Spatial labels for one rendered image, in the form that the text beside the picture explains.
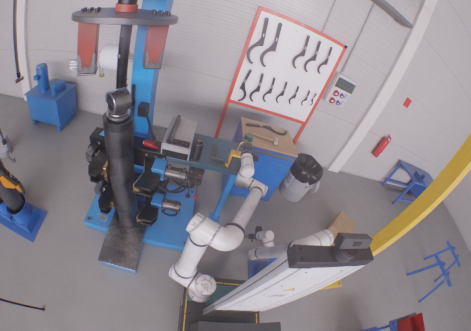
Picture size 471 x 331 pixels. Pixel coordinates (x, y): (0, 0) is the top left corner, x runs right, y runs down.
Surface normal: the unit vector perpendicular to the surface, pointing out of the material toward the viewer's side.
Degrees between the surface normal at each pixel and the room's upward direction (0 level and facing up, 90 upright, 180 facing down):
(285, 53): 90
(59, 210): 0
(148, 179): 0
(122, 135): 90
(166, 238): 0
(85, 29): 90
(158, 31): 90
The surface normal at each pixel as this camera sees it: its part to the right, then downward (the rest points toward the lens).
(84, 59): 0.43, 0.68
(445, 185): -0.95, -0.22
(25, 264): 0.30, -0.73
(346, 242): 0.14, 0.21
